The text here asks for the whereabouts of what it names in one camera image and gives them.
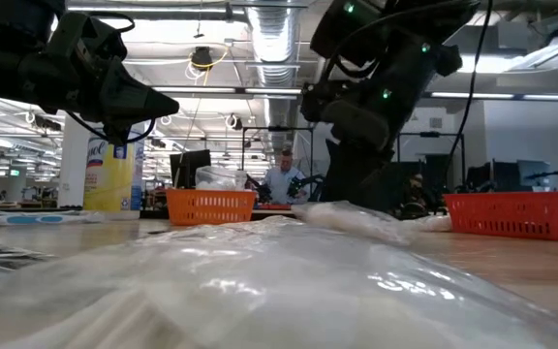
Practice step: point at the overhead beam with lights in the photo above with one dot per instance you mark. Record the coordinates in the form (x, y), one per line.
(235, 90)

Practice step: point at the person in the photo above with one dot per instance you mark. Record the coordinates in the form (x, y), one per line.
(414, 186)
(281, 184)

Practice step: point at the red plastic basket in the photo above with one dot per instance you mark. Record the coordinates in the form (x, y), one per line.
(516, 215)

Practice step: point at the yellow disinfecting wipes canister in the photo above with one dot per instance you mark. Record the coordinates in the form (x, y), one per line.
(109, 179)

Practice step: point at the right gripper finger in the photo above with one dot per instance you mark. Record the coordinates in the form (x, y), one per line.
(351, 191)

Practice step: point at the background black robot arm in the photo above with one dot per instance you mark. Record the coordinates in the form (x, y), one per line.
(308, 184)
(259, 189)

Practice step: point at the silver ceiling duct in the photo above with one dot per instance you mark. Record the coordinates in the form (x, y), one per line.
(274, 39)

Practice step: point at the orange plastic basket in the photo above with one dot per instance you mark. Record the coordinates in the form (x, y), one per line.
(211, 208)

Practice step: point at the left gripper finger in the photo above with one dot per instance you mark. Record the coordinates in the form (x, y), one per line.
(129, 104)

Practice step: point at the bagged blue toothbrush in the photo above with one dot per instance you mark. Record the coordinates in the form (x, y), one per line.
(51, 219)

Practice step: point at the black desktop monitor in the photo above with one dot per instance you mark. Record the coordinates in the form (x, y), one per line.
(194, 167)

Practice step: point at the dark desktop monitor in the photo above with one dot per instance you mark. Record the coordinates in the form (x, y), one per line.
(499, 177)

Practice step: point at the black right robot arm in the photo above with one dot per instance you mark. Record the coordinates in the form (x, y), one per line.
(395, 48)

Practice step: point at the black ceiling device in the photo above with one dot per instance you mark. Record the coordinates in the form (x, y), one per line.
(201, 57)

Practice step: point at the black frame stand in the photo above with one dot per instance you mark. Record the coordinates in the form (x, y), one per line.
(279, 129)
(429, 134)

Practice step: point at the white column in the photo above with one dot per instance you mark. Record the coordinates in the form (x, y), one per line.
(73, 165)

